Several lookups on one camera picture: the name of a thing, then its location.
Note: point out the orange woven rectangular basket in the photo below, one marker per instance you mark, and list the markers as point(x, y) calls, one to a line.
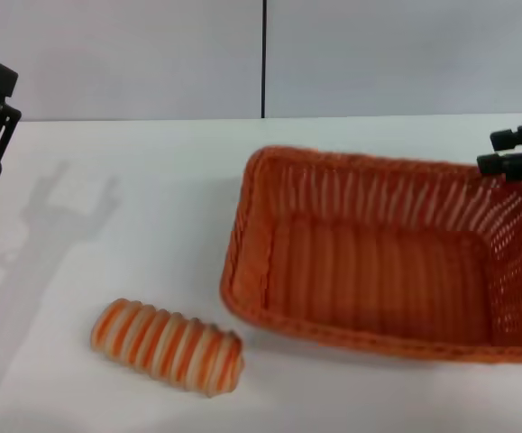
point(378, 279)

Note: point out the orange white striped bread roll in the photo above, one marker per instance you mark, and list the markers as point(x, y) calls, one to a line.
point(166, 345)

